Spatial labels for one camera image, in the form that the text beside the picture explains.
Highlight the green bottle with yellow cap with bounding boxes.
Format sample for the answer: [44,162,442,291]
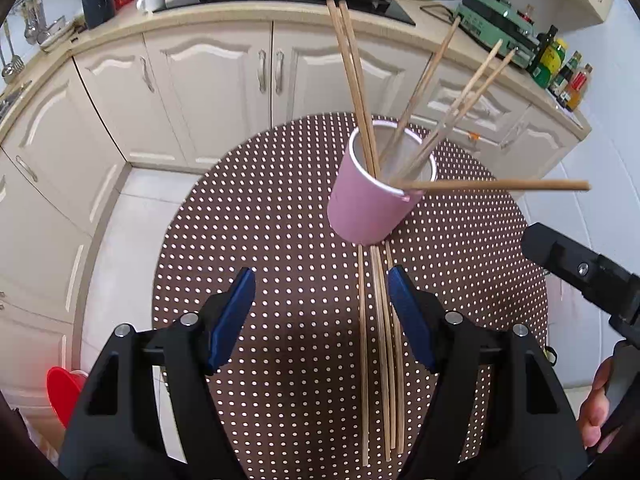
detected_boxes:
[532,37,569,88]

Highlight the brown polka dot tablecloth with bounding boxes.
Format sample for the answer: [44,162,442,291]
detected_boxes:
[151,112,550,480]

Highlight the person's right hand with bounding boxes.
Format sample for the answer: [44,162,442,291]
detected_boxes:
[577,357,617,450]

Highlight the green countertop appliance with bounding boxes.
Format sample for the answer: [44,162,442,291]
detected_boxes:
[455,0,543,68]

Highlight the black knife block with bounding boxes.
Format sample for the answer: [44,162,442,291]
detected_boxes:
[81,0,116,30]

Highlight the black glass gas stove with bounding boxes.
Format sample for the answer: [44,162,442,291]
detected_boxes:
[152,0,417,27]

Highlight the dark olive oil bottle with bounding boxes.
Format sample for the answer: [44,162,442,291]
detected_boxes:
[527,25,558,78]

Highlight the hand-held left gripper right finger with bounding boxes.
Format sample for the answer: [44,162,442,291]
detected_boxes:
[387,265,588,480]

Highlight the metal slotted spatula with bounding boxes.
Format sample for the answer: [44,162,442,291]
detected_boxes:
[1,25,24,83]

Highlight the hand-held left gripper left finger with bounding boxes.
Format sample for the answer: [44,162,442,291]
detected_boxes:
[59,266,257,480]

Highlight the pink paper cup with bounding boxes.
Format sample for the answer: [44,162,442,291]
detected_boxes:
[326,120,438,247]

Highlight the cream cabinet door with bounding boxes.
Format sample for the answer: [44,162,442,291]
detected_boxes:
[500,105,586,181]
[72,32,190,167]
[142,21,275,171]
[0,57,126,233]
[271,20,453,128]
[0,150,93,321]

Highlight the cream cabinet drawer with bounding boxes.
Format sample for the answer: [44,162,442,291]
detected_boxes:
[420,60,531,131]
[415,110,506,153]

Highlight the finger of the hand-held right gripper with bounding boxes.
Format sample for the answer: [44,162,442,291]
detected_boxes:
[520,222,640,346]

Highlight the dark soy sauce bottle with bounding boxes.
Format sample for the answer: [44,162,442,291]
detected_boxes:
[550,50,583,98]

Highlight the red plastic bucket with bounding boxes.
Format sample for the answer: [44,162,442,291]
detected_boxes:
[46,366,88,428]

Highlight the hanging metal ladle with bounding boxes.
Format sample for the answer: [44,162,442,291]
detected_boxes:
[22,0,44,43]

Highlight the red sauce bottle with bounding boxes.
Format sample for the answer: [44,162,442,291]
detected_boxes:
[565,62,594,111]

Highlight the steel sink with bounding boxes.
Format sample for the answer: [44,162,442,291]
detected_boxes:
[0,80,31,121]

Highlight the black power cable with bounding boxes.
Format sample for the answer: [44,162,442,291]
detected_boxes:
[419,0,463,26]

